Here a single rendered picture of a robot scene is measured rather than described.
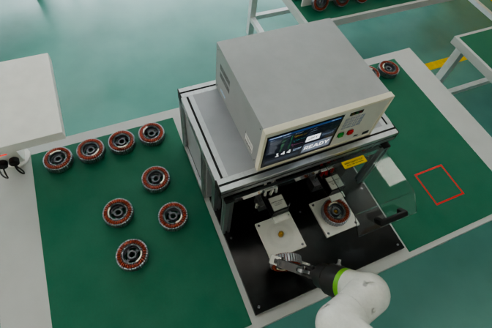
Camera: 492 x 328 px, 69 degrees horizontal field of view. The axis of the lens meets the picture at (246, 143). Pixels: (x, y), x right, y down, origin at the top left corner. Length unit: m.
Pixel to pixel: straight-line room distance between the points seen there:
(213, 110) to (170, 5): 2.42
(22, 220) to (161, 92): 1.54
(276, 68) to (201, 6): 2.51
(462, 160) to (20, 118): 1.80
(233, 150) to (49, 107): 0.58
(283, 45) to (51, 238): 1.09
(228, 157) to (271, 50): 0.37
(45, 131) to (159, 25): 2.33
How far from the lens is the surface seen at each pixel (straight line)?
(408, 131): 1.93
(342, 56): 1.25
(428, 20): 4.14
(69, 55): 3.26
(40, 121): 1.23
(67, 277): 1.48
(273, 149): 1.06
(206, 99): 1.30
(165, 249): 1.43
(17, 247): 1.59
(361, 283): 1.04
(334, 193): 1.43
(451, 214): 1.78
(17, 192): 1.69
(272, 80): 1.11
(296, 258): 1.29
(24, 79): 1.36
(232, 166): 1.15
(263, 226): 1.43
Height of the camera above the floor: 2.11
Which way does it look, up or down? 56 degrees down
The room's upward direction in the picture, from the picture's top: 9 degrees clockwise
